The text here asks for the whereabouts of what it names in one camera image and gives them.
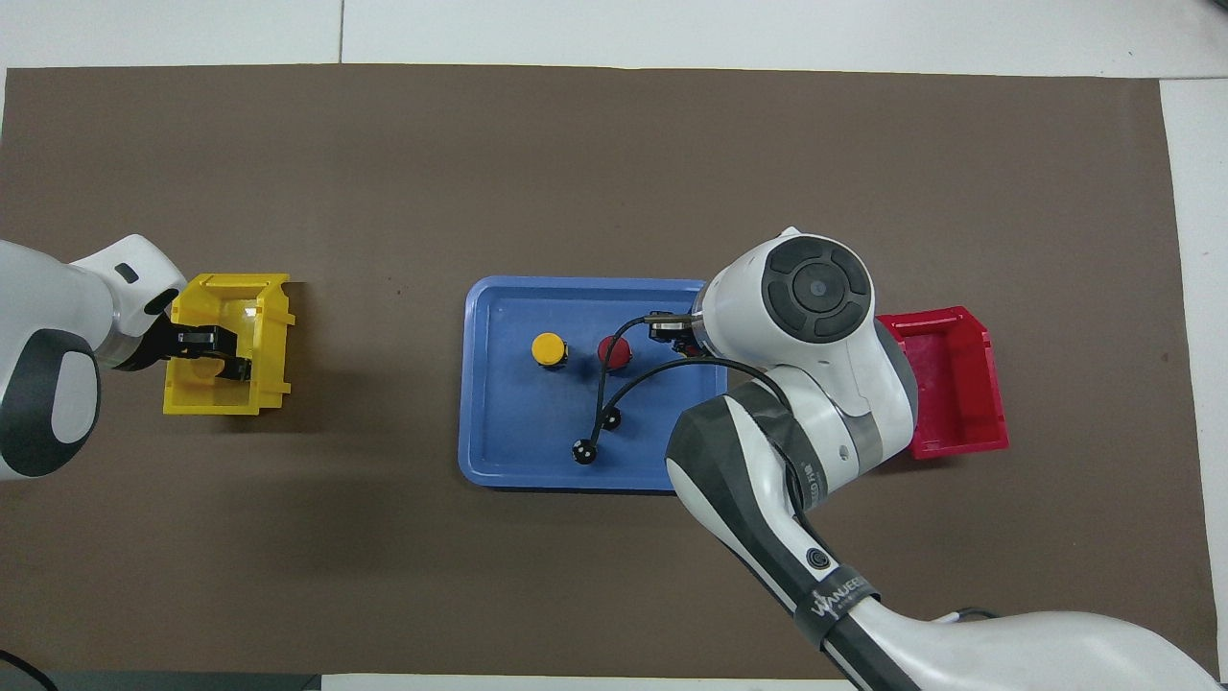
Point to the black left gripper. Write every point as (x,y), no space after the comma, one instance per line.
(152,347)

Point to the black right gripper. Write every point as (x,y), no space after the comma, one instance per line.
(669,330)

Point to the yellow push button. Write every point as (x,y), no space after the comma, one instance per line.
(203,366)
(548,349)

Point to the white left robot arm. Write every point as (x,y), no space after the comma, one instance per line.
(58,317)

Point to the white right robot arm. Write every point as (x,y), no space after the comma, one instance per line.
(815,288)

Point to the blue plastic tray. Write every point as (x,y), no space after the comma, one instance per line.
(518,422)

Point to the yellow plastic bin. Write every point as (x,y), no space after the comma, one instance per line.
(273,355)

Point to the black button with white dots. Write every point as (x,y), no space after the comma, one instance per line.
(612,420)
(582,453)

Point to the brown paper table mat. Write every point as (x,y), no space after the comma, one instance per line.
(614,173)

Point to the red plastic bin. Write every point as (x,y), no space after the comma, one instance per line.
(959,384)

